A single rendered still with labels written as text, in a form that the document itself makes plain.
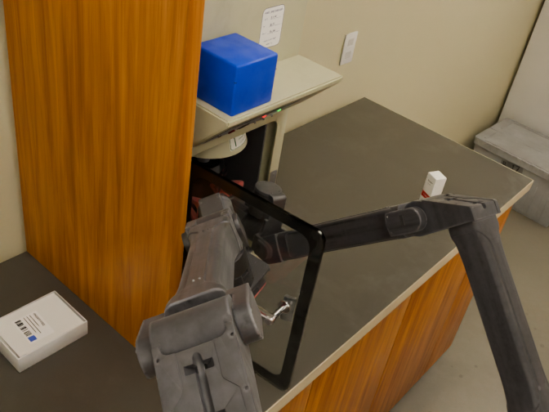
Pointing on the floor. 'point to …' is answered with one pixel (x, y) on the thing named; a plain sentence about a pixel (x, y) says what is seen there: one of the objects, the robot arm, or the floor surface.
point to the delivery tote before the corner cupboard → (521, 163)
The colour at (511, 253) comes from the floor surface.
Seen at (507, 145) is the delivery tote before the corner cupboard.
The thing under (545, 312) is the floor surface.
